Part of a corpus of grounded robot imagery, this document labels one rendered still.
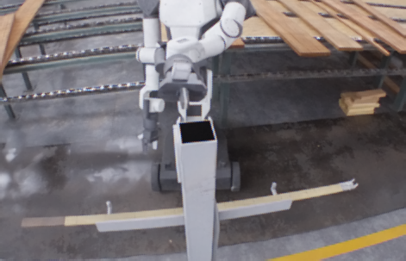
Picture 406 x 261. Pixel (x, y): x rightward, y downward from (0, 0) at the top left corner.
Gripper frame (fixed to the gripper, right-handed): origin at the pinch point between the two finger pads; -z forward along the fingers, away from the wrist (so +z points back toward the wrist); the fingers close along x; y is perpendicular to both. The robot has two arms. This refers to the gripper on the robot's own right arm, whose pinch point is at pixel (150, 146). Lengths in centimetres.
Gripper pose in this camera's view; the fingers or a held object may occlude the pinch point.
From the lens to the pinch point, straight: 164.1
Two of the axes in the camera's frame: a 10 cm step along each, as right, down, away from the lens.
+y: 9.3, 1.5, -3.4
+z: 0.7, -9.7, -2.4
